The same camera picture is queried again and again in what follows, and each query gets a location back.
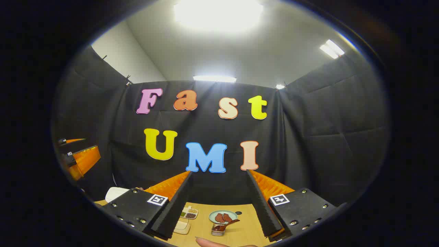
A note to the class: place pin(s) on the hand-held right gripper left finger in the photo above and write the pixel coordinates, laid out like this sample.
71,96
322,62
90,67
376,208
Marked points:
171,216

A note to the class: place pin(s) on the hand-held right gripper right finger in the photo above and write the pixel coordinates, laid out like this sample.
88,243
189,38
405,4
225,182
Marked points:
265,212

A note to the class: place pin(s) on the pale green plate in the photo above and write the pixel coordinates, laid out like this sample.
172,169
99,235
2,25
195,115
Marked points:
231,213

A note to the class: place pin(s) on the white rice cooker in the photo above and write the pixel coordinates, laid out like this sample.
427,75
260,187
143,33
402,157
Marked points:
116,193

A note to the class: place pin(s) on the dark wooden spoon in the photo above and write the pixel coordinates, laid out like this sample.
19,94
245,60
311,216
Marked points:
226,224

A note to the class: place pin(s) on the ceiling light panel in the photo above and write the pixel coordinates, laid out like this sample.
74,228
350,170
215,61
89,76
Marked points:
332,48
280,86
214,78

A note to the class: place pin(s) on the black backdrop cloth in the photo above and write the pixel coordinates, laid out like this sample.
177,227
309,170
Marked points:
308,137

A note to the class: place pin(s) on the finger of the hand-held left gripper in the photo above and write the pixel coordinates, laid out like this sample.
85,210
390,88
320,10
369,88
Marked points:
73,140
85,159

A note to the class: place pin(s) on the large bright ceiling light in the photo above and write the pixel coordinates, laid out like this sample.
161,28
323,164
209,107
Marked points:
217,13

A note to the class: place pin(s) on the cream tray of rice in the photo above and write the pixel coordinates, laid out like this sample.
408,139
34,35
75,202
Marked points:
181,227

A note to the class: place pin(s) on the white divided grain dish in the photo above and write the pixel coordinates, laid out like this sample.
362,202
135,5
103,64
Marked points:
190,212

